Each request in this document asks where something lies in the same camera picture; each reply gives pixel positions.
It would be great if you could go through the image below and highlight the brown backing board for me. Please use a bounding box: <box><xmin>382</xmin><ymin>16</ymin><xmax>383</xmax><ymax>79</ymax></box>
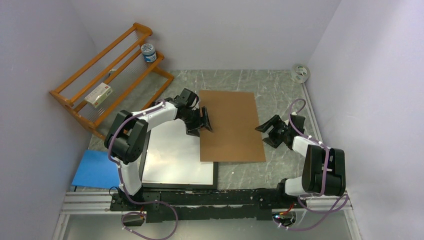
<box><xmin>199</xmin><ymin>90</ymin><xmax>266</xmax><ymax>163</ymax></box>

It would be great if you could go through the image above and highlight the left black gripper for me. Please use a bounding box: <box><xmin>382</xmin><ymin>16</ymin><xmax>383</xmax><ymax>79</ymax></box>
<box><xmin>180</xmin><ymin>106</ymin><xmax>213</xmax><ymax>138</ymax></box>

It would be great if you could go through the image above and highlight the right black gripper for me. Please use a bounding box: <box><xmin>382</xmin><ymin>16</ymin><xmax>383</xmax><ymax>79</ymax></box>
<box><xmin>254</xmin><ymin>115</ymin><xmax>290</xmax><ymax>149</ymax></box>

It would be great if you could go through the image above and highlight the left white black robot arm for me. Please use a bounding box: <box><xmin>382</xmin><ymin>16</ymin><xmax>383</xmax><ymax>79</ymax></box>
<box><xmin>104</xmin><ymin>88</ymin><xmax>213</xmax><ymax>210</ymax></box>

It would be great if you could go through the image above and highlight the sunflower photo print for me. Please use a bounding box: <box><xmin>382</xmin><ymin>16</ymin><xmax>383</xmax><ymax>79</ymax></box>
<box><xmin>141</xmin><ymin>127</ymin><xmax>215</xmax><ymax>186</ymax></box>

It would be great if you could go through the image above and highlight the purple cable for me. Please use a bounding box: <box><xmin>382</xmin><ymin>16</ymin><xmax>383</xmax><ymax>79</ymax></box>
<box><xmin>273</xmin><ymin>98</ymin><xmax>350</xmax><ymax>232</ymax></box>
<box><xmin>106</xmin><ymin>99</ymin><xmax>180</xmax><ymax>240</ymax></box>

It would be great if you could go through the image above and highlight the blue paper sheet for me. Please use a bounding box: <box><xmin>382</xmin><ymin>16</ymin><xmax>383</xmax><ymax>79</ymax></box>
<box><xmin>71</xmin><ymin>150</ymin><xmax>120</xmax><ymax>189</ymax></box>

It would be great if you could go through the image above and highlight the black picture frame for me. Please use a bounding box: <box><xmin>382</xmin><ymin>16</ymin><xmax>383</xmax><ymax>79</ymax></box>
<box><xmin>137</xmin><ymin>129</ymin><xmax>220</xmax><ymax>190</ymax></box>

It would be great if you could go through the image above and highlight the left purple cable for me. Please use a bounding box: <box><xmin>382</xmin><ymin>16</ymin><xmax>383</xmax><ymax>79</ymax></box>
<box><xmin>106</xmin><ymin>99</ymin><xmax>180</xmax><ymax>240</ymax></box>

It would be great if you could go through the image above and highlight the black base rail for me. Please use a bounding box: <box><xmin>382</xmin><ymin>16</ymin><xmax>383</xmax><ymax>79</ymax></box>
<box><xmin>109</xmin><ymin>188</ymin><xmax>300</xmax><ymax>223</ymax></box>

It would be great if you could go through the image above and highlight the clear tape roll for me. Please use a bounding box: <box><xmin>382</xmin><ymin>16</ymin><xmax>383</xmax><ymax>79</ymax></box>
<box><xmin>290</xmin><ymin>63</ymin><xmax>311</xmax><ymax>84</ymax></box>

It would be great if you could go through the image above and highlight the orange wooden rack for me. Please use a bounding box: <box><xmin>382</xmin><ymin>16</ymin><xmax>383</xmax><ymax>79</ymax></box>
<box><xmin>49</xmin><ymin>22</ymin><xmax>175</xmax><ymax>140</ymax></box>

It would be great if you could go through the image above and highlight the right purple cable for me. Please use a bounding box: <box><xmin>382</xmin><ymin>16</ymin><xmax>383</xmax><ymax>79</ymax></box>
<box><xmin>273</xmin><ymin>98</ymin><xmax>350</xmax><ymax>232</ymax></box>

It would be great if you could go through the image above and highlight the white red small box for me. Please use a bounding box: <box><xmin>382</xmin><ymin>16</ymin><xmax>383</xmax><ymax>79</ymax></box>
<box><xmin>84</xmin><ymin>82</ymin><xmax>113</xmax><ymax>108</ymax></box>

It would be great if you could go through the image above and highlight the blue white jar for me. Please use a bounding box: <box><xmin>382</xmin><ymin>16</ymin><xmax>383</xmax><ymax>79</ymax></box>
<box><xmin>140</xmin><ymin>43</ymin><xmax>157</xmax><ymax>63</ymax></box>

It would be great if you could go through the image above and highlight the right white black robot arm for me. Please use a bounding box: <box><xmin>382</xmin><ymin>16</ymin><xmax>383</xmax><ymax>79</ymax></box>
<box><xmin>255</xmin><ymin>114</ymin><xmax>346</xmax><ymax>208</ymax></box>

